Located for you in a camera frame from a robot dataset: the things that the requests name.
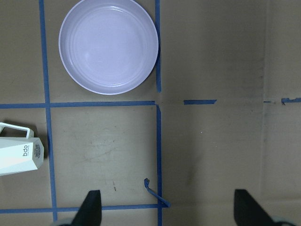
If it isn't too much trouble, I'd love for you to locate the brown cardboard table cover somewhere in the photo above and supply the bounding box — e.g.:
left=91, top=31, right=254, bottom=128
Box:
left=0, top=0, right=301, bottom=226

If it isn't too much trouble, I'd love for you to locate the lavender round plate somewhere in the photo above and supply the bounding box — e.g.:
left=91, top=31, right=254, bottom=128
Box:
left=58, top=0, right=159, bottom=95

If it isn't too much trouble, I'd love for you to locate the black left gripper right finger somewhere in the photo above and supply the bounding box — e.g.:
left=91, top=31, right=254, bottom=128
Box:
left=234, top=189, right=280, bottom=226

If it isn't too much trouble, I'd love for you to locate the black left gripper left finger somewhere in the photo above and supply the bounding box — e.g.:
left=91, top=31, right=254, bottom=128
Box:
left=71, top=190, right=102, bottom=226

